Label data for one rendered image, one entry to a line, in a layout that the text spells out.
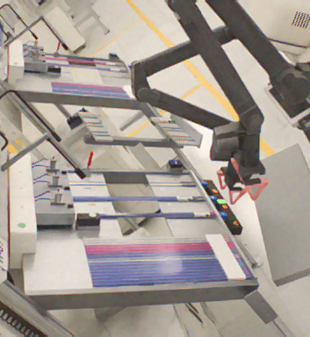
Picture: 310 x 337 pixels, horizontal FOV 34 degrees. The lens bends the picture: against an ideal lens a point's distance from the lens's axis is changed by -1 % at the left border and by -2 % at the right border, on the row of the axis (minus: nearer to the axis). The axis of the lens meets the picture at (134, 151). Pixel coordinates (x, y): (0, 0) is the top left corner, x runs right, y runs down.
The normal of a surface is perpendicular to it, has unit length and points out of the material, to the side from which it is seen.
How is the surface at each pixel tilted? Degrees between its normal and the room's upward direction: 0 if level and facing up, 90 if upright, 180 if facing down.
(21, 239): 90
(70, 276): 43
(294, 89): 90
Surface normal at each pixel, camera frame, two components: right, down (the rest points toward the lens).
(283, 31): 0.13, 0.54
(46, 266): 0.14, -0.88
